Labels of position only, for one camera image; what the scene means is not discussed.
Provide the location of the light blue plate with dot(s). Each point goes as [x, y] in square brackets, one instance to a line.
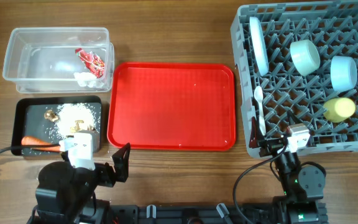
[259, 47]

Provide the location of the red snack wrapper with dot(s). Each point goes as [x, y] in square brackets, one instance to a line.
[92, 62]

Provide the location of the rice and nuts pile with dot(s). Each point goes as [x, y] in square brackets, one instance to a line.
[73, 117]

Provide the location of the white tissue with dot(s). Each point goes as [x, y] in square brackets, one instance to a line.
[86, 79]

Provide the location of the orange carrot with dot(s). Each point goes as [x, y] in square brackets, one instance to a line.
[32, 141]

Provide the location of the clear plastic bin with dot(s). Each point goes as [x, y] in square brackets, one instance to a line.
[43, 59]

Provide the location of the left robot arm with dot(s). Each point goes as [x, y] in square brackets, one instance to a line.
[66, 194]

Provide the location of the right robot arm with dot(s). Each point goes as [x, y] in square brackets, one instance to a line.
[302, 183]

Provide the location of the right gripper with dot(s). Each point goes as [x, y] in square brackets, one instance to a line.
[274, 143]

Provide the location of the grey dishwasher rack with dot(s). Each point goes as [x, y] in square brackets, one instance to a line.
[333, 27]

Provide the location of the black plastic tray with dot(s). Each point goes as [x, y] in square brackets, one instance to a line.
[22, 106]

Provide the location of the yellow plastic cup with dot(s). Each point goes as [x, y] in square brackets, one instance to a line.
[339, 109]

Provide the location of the white plastic spoon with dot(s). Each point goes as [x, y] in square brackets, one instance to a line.
[259, 96]

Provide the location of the light blue bowl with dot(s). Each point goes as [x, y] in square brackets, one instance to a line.
[343, 73]

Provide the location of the red serving tray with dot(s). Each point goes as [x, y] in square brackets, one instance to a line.
[173, 106]

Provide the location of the brown walnut piece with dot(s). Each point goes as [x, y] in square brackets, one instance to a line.
[51, 116]

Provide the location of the green bowl with rice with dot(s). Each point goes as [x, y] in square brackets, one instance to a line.
[305, 57]

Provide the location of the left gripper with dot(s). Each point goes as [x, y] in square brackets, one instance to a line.
[120, 158]

